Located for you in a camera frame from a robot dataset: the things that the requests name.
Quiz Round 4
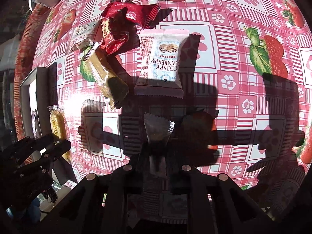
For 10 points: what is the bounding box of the strawberry pattern pink tablecloth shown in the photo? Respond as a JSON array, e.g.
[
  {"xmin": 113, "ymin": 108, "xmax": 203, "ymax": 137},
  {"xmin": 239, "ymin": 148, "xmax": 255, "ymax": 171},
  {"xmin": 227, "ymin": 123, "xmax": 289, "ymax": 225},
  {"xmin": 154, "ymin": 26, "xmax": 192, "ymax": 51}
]
[{"xmin": 14, "ymin": 0, "xmax": 311, "ymax": 189}]

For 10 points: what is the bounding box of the clear dark snack bar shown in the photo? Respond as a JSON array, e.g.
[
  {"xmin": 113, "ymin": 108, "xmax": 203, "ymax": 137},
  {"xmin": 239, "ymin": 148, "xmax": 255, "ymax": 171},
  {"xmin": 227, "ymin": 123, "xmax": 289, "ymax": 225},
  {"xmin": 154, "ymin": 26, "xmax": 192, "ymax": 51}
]
[{"xmin": 144, "ymin": 113, "xmax": 175, "ymax": 178}]

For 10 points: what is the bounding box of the white crispy cranberry snack packet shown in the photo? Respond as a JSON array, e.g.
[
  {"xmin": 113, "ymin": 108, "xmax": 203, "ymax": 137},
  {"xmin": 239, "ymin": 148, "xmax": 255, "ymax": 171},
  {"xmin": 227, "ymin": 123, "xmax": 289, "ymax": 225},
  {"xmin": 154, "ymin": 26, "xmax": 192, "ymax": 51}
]
[{"xmin": 134, "ymin": 28, "xmax": 189, "ymax": 98}]

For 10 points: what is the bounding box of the white shallow cardboard box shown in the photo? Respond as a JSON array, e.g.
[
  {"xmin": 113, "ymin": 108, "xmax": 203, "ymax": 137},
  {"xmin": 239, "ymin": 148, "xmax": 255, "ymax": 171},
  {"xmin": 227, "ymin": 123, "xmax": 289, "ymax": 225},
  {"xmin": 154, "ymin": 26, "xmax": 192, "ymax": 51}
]
[{"xmin": 19, "ymin": 62, "xmax": 78, "ymax": 186}]

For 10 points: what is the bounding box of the gold brown snack bar packet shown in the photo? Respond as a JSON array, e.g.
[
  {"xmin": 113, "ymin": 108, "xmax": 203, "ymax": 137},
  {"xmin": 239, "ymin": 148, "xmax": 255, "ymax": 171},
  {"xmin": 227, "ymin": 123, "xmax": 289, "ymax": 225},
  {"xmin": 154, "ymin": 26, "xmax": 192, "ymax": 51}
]
[{"xmin": 83, "ymin": 42, "xmax": 129, "ymax": 110}]

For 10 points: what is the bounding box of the white pink small snack packet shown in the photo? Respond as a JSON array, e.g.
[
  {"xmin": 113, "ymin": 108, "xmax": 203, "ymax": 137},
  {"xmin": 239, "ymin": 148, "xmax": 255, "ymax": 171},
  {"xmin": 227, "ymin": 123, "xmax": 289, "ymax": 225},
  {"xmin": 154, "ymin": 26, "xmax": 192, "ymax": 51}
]
[{"xmin": 67, "ymin": 20, "xmax": 103, "ymax": 54}]

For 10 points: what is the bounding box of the red long snack wrapper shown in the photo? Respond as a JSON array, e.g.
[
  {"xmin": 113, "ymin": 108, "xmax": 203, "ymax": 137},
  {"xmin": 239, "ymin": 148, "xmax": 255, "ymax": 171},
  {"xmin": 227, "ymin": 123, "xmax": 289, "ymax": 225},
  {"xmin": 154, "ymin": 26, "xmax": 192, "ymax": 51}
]
[{"xmin": 101, "ymin": 1, "xmax": 161, "ymax": 29}]

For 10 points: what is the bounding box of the yellow rice cracker packet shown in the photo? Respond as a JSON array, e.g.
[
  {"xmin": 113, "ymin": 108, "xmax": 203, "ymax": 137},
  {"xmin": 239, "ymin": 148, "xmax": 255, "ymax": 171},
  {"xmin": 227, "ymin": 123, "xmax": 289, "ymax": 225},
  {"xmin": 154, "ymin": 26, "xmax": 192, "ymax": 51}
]
[{"xmin": 48, "ymin": 105, "xmax": 73, "ymax": 164}]

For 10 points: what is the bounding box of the red candy packet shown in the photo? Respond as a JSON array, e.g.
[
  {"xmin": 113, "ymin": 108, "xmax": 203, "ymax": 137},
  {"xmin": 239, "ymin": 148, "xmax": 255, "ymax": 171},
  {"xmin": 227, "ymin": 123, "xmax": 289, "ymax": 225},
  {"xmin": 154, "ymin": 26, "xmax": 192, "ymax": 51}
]
[{"xmin": 100, "ymin": 10, "xmax": 129, "ymax": 55}]

